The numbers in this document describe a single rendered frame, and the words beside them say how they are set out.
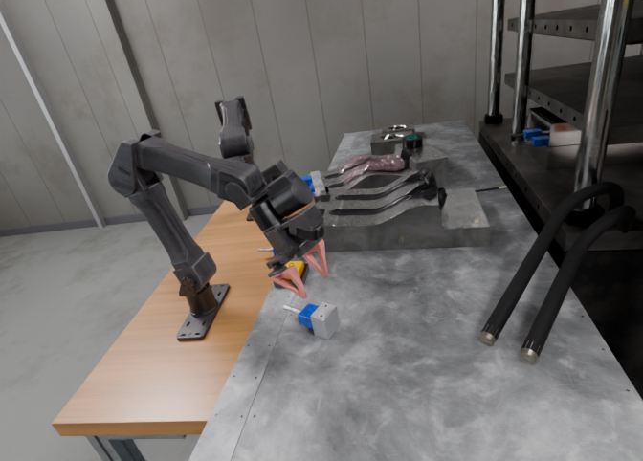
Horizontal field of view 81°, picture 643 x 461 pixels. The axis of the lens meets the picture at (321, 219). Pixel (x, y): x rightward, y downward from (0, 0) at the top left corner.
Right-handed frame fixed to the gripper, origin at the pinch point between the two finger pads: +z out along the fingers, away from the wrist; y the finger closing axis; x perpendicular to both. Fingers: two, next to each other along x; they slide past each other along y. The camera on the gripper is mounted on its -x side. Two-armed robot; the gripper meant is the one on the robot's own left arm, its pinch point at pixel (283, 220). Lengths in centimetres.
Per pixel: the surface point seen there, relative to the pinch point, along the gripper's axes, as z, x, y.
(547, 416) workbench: 38, -43, -45
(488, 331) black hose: 32, -39, -31
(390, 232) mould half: 20.0, -22.5, 3.0
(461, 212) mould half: 29, -40, 13
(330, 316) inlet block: 15.7, -12.8, -30.0
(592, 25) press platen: 10, -91, 40
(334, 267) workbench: 17.5, -6.5, -5.4
